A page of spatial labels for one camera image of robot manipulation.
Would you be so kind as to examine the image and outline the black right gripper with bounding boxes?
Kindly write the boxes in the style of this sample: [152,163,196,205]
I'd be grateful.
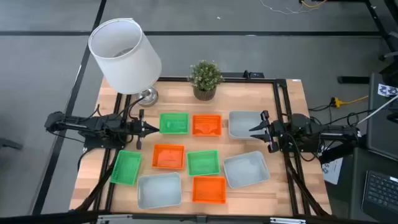
[248,110,284,153]

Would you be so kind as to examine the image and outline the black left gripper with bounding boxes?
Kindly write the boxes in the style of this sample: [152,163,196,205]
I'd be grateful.
[129,108,160,150]

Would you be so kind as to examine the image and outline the grey plastic bin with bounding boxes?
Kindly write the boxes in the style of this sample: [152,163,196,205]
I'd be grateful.
[228,110,265,140]
[137,172,183,210]
[223,151,271,190]

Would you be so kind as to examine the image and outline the green plastic mesh basket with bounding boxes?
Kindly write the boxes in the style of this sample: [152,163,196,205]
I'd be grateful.
[159,112,190,135]
[186,149,221,177]
[109,149,143,187]

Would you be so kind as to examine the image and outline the orange plastic mesh basket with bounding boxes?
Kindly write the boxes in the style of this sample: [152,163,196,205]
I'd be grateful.
[151,143,186,170]
[192,114,223,138]
[191,175,227,205]

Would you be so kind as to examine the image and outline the white shade table lamp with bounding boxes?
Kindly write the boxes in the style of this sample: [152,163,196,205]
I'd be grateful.
[88,17,162,108]

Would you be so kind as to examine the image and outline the small potted green plant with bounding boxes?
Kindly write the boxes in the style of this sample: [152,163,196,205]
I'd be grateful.
[188,60,224,102]

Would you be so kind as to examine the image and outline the white paper sheet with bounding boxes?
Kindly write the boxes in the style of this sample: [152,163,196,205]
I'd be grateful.
[321,157,344,185]

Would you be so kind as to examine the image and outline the silver aluminium extrusion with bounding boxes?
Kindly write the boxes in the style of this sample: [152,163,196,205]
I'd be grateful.
[269,217,307,224]
[97,214,135,224]

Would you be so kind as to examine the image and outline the dark monitor panel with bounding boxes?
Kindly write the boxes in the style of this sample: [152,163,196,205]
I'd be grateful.
[366,72,398,161]

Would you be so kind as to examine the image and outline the black keyboard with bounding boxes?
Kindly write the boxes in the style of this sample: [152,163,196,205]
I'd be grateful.
[361,169,398,223]

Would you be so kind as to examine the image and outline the black furniture legs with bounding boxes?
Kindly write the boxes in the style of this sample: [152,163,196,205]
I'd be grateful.
[337,0,398,85]

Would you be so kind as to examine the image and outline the black lamp cord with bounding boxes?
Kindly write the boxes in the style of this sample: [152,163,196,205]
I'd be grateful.
[126,95,146,121]

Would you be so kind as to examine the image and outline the black frame side rails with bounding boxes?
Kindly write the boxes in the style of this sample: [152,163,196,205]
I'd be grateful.
[74,92,132,213]
[273,78,331,217]

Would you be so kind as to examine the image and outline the yellow power plug with cable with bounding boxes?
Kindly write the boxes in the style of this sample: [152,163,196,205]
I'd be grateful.
[330,95,369,108]

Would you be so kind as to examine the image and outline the black floor cables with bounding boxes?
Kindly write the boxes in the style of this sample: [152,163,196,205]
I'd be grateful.
[308,104,374,126]

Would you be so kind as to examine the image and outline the white thin floor cable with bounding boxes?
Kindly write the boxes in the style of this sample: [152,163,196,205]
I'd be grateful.
[259,0,313,16]

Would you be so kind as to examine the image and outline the black frame long beam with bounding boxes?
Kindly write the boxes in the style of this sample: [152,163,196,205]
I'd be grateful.
[0,210,374,224]

